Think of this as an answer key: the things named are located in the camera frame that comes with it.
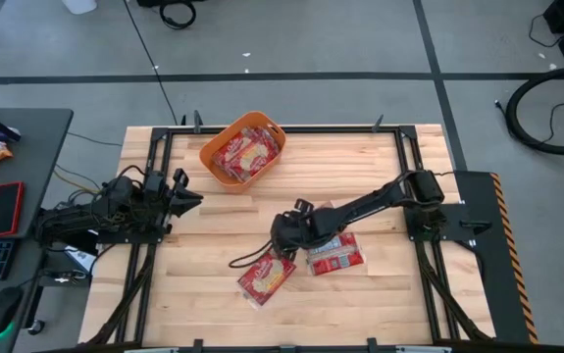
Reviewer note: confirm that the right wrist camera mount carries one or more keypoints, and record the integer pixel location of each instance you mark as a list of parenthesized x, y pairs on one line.
[(304, 205)]

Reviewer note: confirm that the white container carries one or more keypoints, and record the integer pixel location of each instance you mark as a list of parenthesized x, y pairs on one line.
[(79, 5)]

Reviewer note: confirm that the white label sheet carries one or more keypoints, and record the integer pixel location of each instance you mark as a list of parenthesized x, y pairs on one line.
[(81, 257)]

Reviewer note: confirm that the black frame clamp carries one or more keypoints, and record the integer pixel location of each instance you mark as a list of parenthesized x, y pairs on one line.
[(197, 121), (378, 123)]

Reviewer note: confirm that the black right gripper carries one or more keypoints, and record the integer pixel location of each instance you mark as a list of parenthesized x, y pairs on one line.
[(291, 228)]

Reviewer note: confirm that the black aluminium table frame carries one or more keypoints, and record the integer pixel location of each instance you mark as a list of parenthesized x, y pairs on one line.
[(164, 142)]

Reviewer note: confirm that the black computer mouse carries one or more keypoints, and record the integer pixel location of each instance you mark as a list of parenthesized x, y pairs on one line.
[(1, 309)]

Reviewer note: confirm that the black platform with hazard stripe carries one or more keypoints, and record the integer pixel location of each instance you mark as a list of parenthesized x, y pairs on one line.
[(492, 235)]

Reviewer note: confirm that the red smartphone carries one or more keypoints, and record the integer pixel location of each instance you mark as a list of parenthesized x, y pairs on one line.
[(5, 208)]

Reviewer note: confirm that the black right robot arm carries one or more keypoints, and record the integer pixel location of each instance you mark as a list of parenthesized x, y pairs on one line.
[(374, 198)]

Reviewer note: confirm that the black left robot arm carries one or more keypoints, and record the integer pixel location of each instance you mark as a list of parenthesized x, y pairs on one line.
[(90, 216)]

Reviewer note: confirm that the black desk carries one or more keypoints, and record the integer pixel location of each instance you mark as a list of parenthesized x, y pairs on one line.
[(41, 147)]

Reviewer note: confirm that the black caster wheel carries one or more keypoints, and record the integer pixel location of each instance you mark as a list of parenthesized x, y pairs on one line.
[(36, 327)]

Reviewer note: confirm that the orange plastic basket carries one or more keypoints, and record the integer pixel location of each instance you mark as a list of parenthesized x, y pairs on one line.
[(213, 159)]

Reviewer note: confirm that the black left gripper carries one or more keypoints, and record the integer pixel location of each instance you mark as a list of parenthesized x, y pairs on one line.
[(159, 196)]

